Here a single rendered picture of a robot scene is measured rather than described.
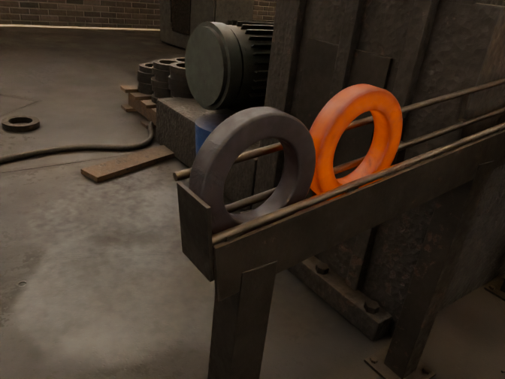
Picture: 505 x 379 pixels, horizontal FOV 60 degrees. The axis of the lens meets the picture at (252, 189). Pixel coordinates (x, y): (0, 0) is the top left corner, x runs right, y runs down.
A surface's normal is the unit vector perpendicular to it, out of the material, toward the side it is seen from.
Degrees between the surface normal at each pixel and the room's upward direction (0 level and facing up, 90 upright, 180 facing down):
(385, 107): 90
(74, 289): 0
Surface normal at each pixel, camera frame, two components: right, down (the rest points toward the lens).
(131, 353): 0.11, -0.89
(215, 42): -0.81, 0.18
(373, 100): 0.58, 0.41
